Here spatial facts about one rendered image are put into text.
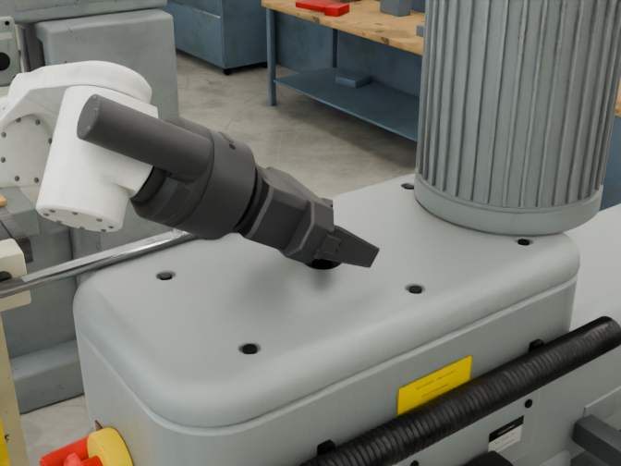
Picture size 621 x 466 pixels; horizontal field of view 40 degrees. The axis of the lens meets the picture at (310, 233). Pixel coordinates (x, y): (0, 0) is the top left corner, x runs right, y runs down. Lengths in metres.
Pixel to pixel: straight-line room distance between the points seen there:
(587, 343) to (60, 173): 0.53
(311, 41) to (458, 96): 7.28
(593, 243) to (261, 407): 0.64
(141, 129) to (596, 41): 0.43
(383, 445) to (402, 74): 6.51
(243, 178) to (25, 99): 0.18
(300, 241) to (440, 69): 0.24
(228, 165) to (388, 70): 6.62
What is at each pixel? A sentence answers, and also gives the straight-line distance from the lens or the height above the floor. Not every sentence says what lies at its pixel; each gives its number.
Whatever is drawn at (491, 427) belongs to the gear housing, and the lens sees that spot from 0.91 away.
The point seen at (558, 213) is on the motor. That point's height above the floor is 1.91.
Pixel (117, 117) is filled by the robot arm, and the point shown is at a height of 2.08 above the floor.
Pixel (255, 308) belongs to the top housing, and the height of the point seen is 1.89.
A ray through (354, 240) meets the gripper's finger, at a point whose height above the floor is 1.93.
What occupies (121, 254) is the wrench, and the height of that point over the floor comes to 1.90.
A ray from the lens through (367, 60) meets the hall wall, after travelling 7.49.
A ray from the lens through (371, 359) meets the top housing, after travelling 0.71.
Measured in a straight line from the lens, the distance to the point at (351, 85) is 7.10.
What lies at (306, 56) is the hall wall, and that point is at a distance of 8.23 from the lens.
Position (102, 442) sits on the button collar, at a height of 1.79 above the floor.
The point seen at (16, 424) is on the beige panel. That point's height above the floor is 0.53.
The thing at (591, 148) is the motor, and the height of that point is 1.97.
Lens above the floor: 2.27
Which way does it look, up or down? 26 degrees down
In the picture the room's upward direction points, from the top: straight up
